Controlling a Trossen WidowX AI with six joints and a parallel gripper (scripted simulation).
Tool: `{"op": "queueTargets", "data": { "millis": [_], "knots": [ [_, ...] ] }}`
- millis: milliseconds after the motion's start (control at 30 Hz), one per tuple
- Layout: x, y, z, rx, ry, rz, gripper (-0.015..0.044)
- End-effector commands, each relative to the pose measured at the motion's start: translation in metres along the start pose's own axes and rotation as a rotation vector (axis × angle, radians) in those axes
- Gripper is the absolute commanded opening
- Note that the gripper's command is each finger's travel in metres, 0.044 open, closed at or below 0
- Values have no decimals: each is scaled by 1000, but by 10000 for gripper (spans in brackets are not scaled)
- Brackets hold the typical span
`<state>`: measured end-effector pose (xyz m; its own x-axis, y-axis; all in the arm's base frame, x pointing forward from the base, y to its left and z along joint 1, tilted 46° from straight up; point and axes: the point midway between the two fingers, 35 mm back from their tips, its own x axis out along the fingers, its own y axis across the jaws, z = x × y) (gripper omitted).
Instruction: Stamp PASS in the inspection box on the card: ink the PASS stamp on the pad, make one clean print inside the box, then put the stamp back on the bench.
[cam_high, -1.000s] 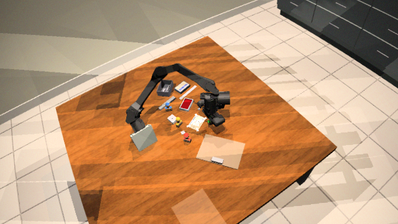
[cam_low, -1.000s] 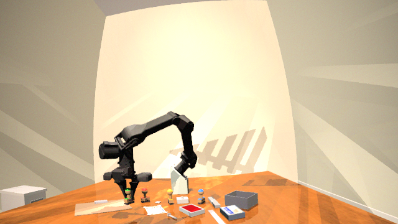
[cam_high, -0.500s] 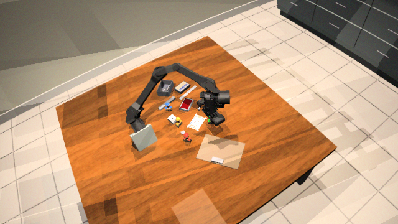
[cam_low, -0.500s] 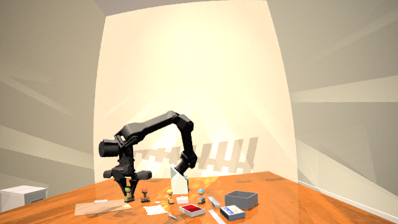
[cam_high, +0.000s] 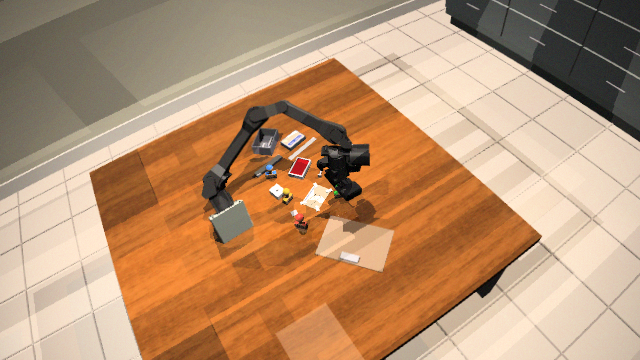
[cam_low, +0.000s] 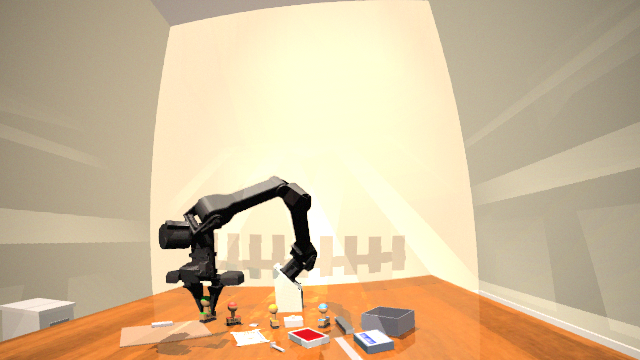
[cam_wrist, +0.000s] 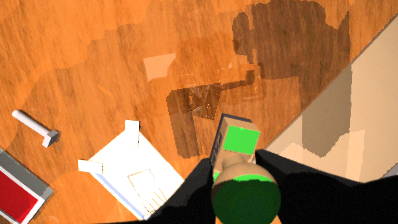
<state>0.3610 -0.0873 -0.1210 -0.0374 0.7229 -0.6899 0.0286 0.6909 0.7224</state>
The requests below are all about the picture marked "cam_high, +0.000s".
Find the stamp pad tin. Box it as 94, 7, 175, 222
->
280, 130, 306, 151

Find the beige inspection card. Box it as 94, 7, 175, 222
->
300, 183, 332, 211

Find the red-handled rubber stamp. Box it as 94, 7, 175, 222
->
294, 213, 308, 230

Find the white flat bar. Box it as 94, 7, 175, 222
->
288, 137, 316, 160

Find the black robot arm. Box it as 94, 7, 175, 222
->
201, 100, 370, 215

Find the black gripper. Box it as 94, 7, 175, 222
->
317, 156, 362, 201

